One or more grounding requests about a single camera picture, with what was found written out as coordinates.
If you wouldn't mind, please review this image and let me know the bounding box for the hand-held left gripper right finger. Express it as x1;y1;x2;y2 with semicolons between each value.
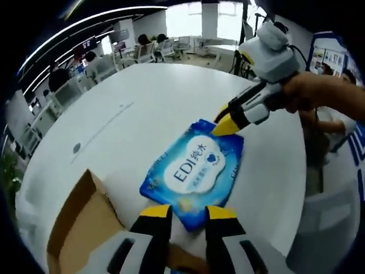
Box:
204;204;286;274

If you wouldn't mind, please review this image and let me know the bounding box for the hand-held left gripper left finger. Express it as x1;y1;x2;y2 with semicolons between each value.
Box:
94;204;174;274

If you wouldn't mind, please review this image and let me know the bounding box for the blue white wet wipes pack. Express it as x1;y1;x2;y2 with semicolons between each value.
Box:
139;118;245;232

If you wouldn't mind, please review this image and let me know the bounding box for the brown cardboard shoe box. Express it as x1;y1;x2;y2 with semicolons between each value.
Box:
46;168;210;274

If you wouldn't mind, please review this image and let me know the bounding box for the person's right hand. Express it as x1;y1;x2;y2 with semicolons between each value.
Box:
282;71;323;115

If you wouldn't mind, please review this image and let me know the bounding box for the group of white office chairs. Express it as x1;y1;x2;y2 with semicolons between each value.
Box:
24;37;200;152

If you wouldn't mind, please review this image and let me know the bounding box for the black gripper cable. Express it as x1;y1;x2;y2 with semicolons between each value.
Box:
287;42;310;72

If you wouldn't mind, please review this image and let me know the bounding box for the blue framed wall poster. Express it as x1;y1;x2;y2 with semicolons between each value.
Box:
310;34;351;79

